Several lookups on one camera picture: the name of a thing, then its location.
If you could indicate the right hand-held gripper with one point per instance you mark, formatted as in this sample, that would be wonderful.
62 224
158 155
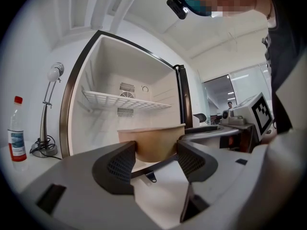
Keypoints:
261 114

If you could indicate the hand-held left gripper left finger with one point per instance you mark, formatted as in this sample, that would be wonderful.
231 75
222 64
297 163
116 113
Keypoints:
115 166

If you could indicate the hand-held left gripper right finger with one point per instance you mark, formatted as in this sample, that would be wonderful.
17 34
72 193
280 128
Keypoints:
199 164

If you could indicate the tan paper bowl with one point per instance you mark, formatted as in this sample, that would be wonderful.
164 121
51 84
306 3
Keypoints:
156 142

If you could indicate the white mini fridge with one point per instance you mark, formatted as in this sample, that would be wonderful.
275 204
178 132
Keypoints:
108 63

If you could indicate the black mesh office chair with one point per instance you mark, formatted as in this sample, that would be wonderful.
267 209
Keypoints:
201 117

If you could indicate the black metal lock tab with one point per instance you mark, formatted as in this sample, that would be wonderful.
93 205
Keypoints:
151 176

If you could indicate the silver desk lamp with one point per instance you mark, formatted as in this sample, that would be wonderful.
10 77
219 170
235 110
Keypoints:
44 128

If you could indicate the clear bottle with red cap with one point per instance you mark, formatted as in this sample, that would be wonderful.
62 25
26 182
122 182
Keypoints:
16 140

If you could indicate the person's black white patterned top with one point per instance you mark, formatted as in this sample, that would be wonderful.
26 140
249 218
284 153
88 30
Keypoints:
287 56

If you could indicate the teal head cap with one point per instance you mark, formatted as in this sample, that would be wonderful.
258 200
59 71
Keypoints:
192 1

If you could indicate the black head-worn camera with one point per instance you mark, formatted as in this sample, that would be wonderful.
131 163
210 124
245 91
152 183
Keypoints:
177 7

